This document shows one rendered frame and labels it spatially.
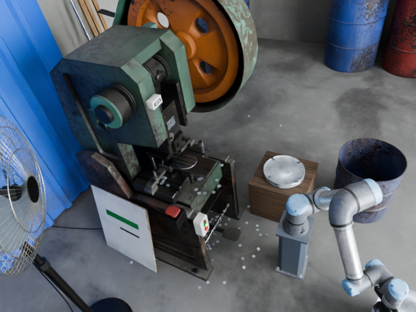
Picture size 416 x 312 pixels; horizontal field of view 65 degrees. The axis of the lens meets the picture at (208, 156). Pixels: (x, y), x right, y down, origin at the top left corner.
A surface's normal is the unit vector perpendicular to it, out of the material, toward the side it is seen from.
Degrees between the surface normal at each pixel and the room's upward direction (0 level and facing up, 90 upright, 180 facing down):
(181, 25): 90
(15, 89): 90
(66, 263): 0
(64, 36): 90
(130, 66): 45
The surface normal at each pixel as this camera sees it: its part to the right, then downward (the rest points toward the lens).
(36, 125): 0.88, 0.24
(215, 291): -0.13, -0.72
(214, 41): -0.47, 0.65
